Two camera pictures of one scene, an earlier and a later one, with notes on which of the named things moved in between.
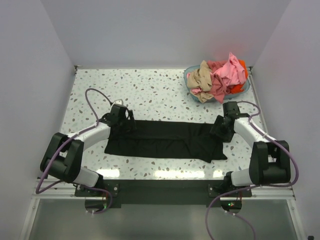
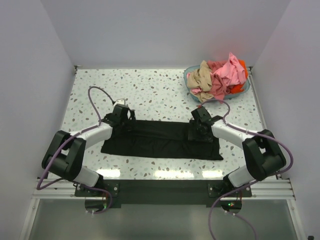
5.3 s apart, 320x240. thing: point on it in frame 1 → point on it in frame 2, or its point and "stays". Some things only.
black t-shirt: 167,140 stays
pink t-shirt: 226,73 stays
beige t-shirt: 201,78 stays
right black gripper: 216,129 → 193,134
